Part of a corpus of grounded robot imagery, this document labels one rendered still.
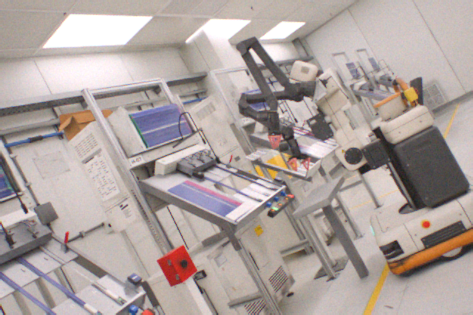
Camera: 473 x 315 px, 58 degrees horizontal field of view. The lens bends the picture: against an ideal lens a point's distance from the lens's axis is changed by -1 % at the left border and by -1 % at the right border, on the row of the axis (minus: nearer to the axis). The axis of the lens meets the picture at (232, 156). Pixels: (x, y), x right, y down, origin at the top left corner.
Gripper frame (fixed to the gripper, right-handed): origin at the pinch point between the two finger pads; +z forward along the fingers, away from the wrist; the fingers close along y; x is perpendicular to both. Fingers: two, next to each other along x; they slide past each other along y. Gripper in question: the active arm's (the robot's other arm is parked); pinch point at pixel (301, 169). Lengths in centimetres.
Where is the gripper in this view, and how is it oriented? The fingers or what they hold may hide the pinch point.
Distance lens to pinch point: 263.6
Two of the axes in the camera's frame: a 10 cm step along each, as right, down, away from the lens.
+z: 2.6, 9.1, -3.2
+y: -8.1, 0.3, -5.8
